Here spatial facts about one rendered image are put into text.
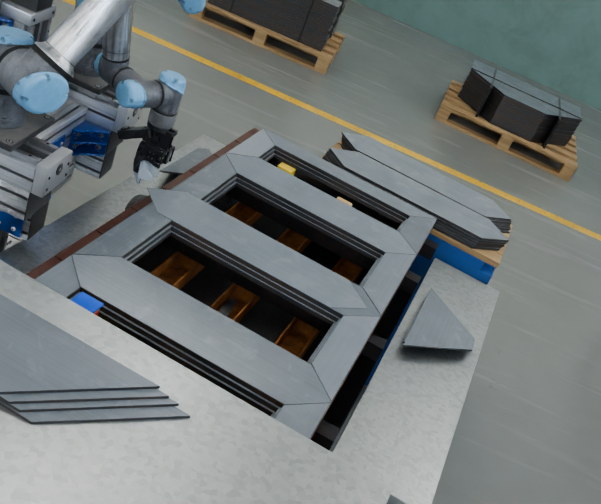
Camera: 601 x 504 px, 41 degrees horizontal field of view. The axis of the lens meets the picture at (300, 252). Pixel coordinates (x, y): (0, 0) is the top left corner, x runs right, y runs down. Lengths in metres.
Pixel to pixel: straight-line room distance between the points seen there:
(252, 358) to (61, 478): 0.75
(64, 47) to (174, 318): 0.69
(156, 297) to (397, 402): 0.71
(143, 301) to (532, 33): 7.68
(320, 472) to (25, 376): 0.53
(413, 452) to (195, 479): 0.85
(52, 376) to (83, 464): 0.17
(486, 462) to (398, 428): 1.36
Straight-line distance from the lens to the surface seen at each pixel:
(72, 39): 2.00
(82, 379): 1.43
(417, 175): 3.25
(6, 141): 2.10
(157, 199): 2.38
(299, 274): 2.29
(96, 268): 2.04
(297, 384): 1.92
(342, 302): 2.25
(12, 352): 1.45
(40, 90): 1.97
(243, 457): 1.43
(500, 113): 6.74
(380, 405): 2.16
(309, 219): 2.62
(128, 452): 1.37
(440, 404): 2.28
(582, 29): 9.30
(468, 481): 3.32
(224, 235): 2.32
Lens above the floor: 2.06
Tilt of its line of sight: 30 degrees down
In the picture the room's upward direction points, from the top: 24 degrees clockwise
